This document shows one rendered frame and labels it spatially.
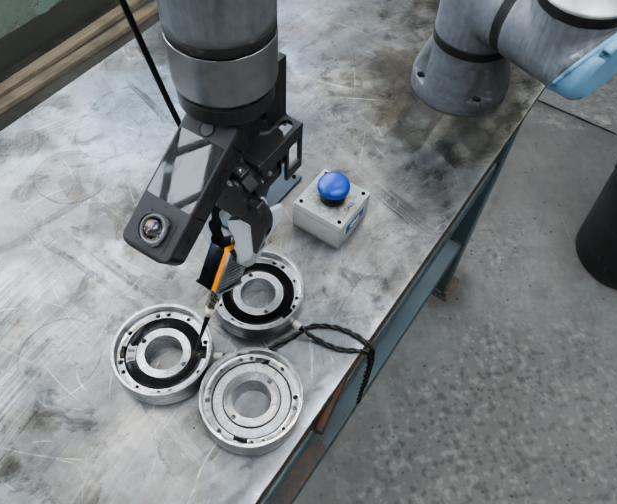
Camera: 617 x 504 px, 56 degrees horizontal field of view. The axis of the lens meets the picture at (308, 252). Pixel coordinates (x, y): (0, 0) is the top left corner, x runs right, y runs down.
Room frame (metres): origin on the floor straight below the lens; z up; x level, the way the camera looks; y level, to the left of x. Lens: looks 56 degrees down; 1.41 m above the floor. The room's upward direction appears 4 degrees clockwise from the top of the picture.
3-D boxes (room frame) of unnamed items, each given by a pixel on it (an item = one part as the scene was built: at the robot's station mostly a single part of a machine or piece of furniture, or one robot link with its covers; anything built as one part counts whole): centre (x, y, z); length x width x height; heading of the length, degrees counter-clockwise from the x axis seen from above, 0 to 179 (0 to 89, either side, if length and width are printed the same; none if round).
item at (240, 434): (0.21, 0.05, 0.82); 0.08 x 0.08 x 0.02
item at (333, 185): (0.47, -0.03, 0.85); 0.04 x 0.04 x 0.05
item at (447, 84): (0.76, -0.22, 0.85); 0.15 x 0.15 x 0.10
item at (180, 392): (0.26, 0.15, 0.82); 0.10 x 0.10 x 0.04
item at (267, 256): (0.34, 0.05, 0.82); 0.10 x 0.10 x 0.04
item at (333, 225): (0.48, -0.03, 0.82); 0.08 x 0.07 x 0.05; 149
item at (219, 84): (0.34, 0.07, 1.15); 0.08 x 0.08 x 0.05
